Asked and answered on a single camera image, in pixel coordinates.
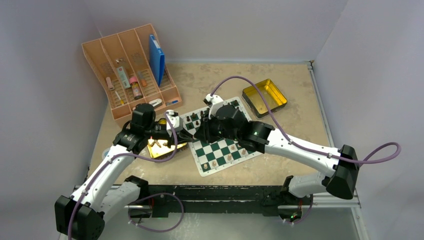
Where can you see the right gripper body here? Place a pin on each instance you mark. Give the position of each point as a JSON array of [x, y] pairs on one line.
[[213, 130]]

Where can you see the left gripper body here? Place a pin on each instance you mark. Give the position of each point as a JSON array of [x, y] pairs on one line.
[[157, 134]]

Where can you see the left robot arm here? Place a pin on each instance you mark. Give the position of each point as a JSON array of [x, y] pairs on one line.
[[83, 215]]

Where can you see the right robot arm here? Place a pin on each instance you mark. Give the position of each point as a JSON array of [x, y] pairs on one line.
[[336, 172]]

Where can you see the gold tin with pieces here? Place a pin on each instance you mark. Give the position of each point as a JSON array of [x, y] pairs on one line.
[[158, 148]]

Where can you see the green white chess board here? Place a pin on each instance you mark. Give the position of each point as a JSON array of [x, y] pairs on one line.
[[206, 153]]

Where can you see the white stapler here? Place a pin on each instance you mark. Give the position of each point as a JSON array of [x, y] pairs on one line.
[[156, 103]]

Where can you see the pink cap bottle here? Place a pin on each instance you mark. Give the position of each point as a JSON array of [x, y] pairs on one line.
[[135, 87]]

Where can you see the grey green box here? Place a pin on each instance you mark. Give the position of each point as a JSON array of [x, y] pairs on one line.
[[123, 76]]

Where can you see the pink eraser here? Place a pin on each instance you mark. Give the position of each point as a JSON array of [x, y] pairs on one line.
[[109, 83]]

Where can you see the empty gold tin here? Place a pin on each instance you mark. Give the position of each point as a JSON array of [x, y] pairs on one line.
[[268, 93]]

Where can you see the blue folder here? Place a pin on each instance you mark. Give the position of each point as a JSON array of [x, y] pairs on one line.
[[156, 59]]

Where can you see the pink desk organizer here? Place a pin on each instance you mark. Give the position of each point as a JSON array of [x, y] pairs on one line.
[[129, 49]]

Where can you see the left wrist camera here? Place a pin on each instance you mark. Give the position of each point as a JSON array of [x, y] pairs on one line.
[[174, 123]]

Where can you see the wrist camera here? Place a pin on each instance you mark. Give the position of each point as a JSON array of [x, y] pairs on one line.
[[214, 102], [174, 123]]

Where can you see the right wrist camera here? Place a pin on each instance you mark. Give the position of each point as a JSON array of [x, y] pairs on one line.
[[214, 102]]

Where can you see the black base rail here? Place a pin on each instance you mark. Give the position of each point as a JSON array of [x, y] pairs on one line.
[[161, 200]]

